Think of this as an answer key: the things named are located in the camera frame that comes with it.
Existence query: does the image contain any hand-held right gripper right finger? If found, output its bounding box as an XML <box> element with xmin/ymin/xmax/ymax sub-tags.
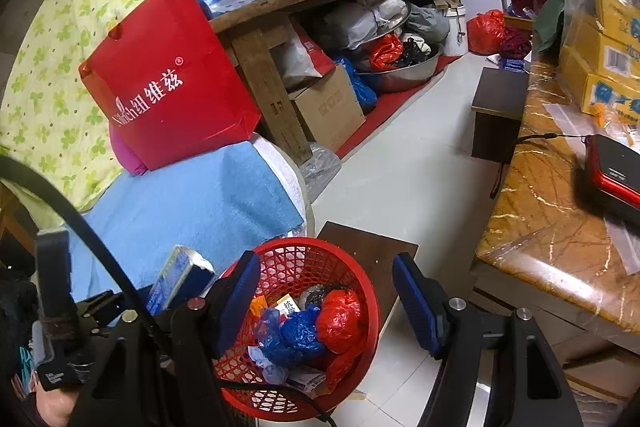
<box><xmin>391</xmin><ymin>252</ymin><xmax>583</xmax><ymax>427</ymax></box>

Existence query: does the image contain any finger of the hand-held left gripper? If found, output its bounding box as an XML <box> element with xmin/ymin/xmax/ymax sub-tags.
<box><xmin>75</xmin><ymin>286</ymin><xmax>161</xmax><ymax>325</ymax></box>

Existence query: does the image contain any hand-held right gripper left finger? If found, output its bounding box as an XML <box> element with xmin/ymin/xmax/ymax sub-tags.
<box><xmin>67</xmin><ymin>249</ymin><xmax>263</xmax><ymax>427</ymax></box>

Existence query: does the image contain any yellow white small box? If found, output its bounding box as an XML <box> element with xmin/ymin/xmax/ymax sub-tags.
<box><xmin>276</xmin><ymin>293</ymin><xmax>302</xmax><ymax>316</ymax></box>

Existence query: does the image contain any small blue printed box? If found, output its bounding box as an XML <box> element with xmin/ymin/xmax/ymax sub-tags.
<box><xmin>146</xmin><ymin>244</ymin><xmax>217</xmax><ymax>314</ymax></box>

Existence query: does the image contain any blue plastic wrapper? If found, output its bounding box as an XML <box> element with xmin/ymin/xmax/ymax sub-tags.
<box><xmin>252</xmin><ymin>304</ymin><xmax>331</xmax><ymax>368</ymax></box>

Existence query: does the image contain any red plastic mesh basket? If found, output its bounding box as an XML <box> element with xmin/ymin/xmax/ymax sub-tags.
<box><xmin>212</xmin><ymin>237</ymin><xmax>381</xmax><ymax>423</ymax></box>

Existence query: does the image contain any red plastic wrapper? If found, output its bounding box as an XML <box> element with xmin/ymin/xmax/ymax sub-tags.
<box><xmin>316</xmin><ymin>289</ymin><xmax>368</xmax><ymax>355</ymax></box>
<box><xmin>325</xmin><ymin>349</ymin><xmax>362</xmax><ymax>393</ymax></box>

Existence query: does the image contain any light blue wrapper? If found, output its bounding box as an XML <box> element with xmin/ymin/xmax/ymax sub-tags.
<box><xmin>247</xmin><ymin>347</ymin><xmax>291</xmax><ymax>386</ymax></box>

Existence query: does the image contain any dark wrapper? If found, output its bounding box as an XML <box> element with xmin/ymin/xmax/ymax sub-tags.
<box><xmin>302</xmin><ymin>287</ymin><xmax>332</xmax><ymax>309</ymax></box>

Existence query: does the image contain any white purple medicine box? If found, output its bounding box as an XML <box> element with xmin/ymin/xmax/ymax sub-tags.
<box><xmin>285</xmin><ymin>367</ymin><xmax>327</xmax><ymax>396</ymax></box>

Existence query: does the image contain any person's left hand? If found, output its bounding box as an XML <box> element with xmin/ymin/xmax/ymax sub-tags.
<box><xmin>36</xmin><ymin>388</ymin><xmax>77</xmax><ymax>427</ymax></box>

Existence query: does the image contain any dark wooden stool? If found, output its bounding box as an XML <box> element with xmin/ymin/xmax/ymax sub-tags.
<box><xmin>471</xmin><ymin>68</ymin><xmax>531</xmax><ymax>165</ymax></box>
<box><xmin>315</xmin><ymin>221</ymin><xmax>420</xmax><ymax>308</ymax></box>

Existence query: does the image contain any blue blanket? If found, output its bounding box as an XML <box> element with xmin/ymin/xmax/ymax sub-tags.
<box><xmin>67</xmin><ymin>139</ymin><xmax>307</xmax><ymax>303</ymax></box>

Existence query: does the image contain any pale bedsheet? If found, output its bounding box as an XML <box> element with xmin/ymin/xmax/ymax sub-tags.
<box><xmin>250</xmin><ymin>132</ymin><xmax>316</xmax><ymax>240</ymax></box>

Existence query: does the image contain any clear plastic bag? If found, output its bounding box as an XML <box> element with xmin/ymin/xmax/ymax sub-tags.
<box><xmin>300</xmin><ymin>142</ymin><xmax>343</xmax><ymax>202</ymax></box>

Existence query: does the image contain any marble top table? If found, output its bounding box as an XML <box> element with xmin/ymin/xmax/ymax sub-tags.
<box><xmin>470</xmin><ymin>32</ymin><xmax>640</xmax><ymax>408</ymax></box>

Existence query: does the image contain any green floral quilt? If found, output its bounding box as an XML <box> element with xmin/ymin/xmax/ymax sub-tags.
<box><xmin>0</xmin><ymin>0</ymin><xmax>176</xmax><ymax>230</ymax></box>

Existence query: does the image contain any red floor mat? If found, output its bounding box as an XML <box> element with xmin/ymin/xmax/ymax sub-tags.
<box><xmin>334</xmin><ymin>54</ymin><xmax>463</xmax><ymax>160</ymax></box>

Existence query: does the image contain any brown cardboard box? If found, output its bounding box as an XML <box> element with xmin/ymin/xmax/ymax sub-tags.
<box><xmin>290</xmin><ymin>64</ymin><xmax>367</xmax><ymax>152</ymax></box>

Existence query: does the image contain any red paper bag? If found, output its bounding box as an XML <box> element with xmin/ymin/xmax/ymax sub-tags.
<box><xmin>78</xmin><ymin>0</ymin><xmax>263</xmax><ymax>171</ymax></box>

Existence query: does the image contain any blue plastic bag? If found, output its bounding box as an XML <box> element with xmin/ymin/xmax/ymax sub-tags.
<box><xmin>332</xmin><ymin>56</ymin><xmax>378</xmax><ymax>114</ymax></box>

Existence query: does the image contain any steel basin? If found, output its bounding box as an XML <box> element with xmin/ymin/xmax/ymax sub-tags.
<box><xmin>350</xmin><ymin>42</ymin><xmax>446</xmax><ymax>94</ymax></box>

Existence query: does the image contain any red black device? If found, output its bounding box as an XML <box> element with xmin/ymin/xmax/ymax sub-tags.
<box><xmin>572</xmin><ymin>134</ymin><xmax>640</xmax><ymax>220</ymax></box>

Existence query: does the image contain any wooden bench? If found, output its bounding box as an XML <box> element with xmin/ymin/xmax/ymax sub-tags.
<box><xmin>207</xmin><ymin>0</ymin><xmax>461</xmax><ymax>168</ymax></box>

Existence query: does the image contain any grey red plastic bag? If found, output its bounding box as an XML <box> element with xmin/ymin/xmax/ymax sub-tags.
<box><xmin>272</xmin><ymin>22</ymin><xmax>337</xmax><ymax>94</ymax></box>

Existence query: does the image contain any black plastic bag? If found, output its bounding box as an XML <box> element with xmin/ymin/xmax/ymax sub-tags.
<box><xmin>400</xmin><ymin>36</ymin><xmax>433</xmax><ymax>68</ymax></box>

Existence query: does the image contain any small red plastic bag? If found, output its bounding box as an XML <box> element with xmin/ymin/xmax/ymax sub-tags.
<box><xmin>369</xmin><ymin>33</ymin><xmax>405</xmax><ymax>70</ymax></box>

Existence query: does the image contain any yellow cardboard box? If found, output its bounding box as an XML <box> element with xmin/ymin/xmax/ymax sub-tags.
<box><xmin>567</xmin><ymin>0</ymin><xmax>640</xmax><ymax>38</ymax></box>
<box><xmin>559</xmin><ymin>52</ymin><xmax>640</xmax><ymax>125</ymax></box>
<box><xmin>560</xmin><ymin>19</ymin><xmax>640</xmax><ymax>80</ymax></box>

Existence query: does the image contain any grey cloth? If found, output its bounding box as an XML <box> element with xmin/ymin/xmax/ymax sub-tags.
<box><xmin>407</xmin><ymin>4</ymin><xmax>452</xmax><ymax>44</ymax></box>

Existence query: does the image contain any dark red cloth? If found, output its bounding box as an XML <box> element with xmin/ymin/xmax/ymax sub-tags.
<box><xmin>500</xmin><ymin>27</ymin><xmax>533</xmax><ymax>60</ymax></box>

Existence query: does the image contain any large red plastic bag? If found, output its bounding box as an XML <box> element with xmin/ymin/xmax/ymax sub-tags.
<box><xmin>466</xmin><ymin>9</ymin><xmax>507</xmax><ymax>56</ymax></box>

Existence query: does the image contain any grey plastic parcel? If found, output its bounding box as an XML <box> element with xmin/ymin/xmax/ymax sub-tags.
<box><xmin>315</xmin><ymin>0</ymin><xmax>412</xmax><ymax>51</ymax></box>

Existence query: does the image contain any dark green bag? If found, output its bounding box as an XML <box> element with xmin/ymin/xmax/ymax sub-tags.
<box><xmin>532</xmin><ymin>0</ymin><xmax>569</xmax><ymax>52</ymax></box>

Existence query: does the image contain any black cable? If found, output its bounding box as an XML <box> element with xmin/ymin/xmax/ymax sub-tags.
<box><xmin>0</xmin><ymin>154</ymin><xmax>336</xmax><ymax>427</ymax></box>

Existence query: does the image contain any black wrist strap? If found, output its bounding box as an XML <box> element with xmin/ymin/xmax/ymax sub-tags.
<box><xmin>489</xmin><ymin>133</ymin><xmax>590</xmax><ymax>200</ymax></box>

